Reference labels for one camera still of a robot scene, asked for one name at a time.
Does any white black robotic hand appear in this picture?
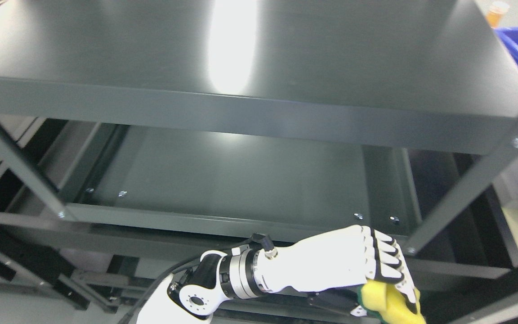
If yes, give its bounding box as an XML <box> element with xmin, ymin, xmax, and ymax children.
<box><xmin>255</xmin><ymin>225</ymin><xmax>417</xmax><ymax>313</ymax></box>

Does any green yellow sponge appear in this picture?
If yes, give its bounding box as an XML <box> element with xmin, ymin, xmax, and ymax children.
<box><xmin>357</xmin><ymin>280</ymin><xmax>426</xmax><ymax>324</ymax></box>

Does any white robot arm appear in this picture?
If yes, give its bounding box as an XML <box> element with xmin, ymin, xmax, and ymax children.
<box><xmin>129</xmin><ymin>234</ymin><xmax>277</xmax><ymax>324</ymax></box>

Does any grey metal shelving unit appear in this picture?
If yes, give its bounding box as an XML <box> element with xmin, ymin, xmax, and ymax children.
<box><xmin>0</xmin><ymin>0</ymin><xmax>518</xmax><ymax>324</ymax></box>

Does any orange bottle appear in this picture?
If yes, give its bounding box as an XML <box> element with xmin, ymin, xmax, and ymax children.
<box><xmin>485</xmin><ymin>0</ymin><xmax>510</xmax><ymax>28</ymax></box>

